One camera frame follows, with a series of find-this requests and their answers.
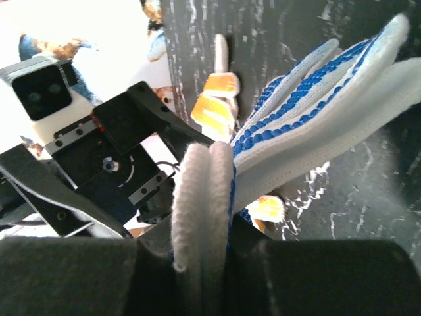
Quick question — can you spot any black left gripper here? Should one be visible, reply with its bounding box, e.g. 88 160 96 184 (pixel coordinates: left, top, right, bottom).
1 82 213 239

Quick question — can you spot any white glove orange cuff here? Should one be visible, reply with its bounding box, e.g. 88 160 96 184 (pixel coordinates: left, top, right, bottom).
214 34 229 73

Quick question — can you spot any orange striped white glove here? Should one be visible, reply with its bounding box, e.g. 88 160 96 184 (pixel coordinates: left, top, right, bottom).
191 72 240 143

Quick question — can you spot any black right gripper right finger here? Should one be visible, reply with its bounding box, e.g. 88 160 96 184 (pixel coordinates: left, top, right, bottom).
224 217 420 315

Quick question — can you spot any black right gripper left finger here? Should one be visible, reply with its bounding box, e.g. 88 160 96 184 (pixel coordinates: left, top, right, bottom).
1 221 180 315

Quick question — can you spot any blue dotted white glove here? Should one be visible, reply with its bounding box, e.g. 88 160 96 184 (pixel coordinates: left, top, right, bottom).
230 13 420 213

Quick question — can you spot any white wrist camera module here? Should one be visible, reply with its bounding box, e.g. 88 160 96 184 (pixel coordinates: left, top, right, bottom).
1 55 93 145

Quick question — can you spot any white knit glove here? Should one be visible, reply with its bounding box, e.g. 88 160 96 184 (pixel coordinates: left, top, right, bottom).
170 142 235 315

